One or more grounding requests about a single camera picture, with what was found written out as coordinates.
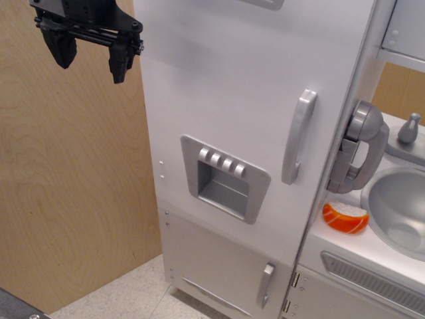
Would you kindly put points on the silver toy sink basin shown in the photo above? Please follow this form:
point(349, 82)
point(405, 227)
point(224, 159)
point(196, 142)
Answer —
point(394, 200)

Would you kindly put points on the grey ice dispenser panel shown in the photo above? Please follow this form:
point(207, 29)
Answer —
point(223, 181)

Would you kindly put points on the grey toy wall phone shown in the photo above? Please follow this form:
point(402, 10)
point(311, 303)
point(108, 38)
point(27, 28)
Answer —
point(361, 150)

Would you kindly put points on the grey lower door handle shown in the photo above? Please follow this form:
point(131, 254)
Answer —
point(264, 283)

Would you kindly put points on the orange salmon sushi toy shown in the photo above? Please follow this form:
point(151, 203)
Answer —
point(345, 218)

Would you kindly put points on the white toy kitchen counter cabinet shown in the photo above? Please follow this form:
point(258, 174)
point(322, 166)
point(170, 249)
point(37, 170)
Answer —
point(315, 293)

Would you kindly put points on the grey oven vent panel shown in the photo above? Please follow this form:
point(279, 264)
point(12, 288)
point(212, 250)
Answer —
point(373, 282)

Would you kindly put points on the white toy fridge door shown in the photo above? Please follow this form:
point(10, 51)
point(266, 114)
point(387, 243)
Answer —
point(229, 74)

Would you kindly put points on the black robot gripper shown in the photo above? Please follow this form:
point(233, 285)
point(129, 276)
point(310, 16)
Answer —
point(100, 22)

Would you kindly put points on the grey toy faucet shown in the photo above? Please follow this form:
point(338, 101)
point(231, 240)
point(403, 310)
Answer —
point(406, 142)

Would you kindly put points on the white lower freezer door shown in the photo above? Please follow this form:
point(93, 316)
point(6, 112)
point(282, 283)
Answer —
point(218, 271)

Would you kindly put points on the black equipment corner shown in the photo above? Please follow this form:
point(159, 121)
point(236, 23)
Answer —
point(15, 308)

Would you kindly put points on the grey upper door panel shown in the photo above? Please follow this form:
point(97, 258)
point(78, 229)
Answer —
point(273, 5)

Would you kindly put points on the grey fridge door handle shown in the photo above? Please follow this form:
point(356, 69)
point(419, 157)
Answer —
point(302, 114)

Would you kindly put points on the white upper cabinet shelf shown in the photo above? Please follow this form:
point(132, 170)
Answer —
point(403, 42)

